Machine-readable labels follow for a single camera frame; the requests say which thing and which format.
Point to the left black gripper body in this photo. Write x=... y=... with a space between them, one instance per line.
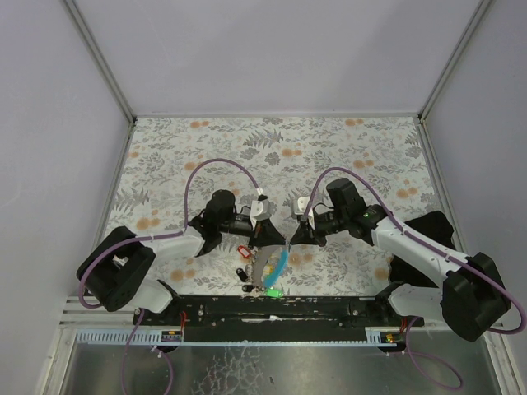
x=255 y=234

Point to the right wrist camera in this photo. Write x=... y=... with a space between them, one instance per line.
x=299 y=209

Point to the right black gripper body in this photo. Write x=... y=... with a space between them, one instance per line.
x=314 y=232

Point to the metal key organizer disc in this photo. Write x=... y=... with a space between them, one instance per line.
x=268 y=264

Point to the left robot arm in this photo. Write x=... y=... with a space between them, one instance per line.
x=115 y=274

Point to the green key tag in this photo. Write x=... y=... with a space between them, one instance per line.
x=273 y=293

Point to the floral table mat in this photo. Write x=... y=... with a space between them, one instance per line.
x=285 y=156

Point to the white cable duct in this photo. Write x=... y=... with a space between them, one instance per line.
x=249 y=335

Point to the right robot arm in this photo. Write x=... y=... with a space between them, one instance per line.
x=466 y=291

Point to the red key tag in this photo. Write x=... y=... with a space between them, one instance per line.
x=244 y=252

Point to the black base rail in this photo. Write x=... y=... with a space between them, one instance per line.
x=200 y=310

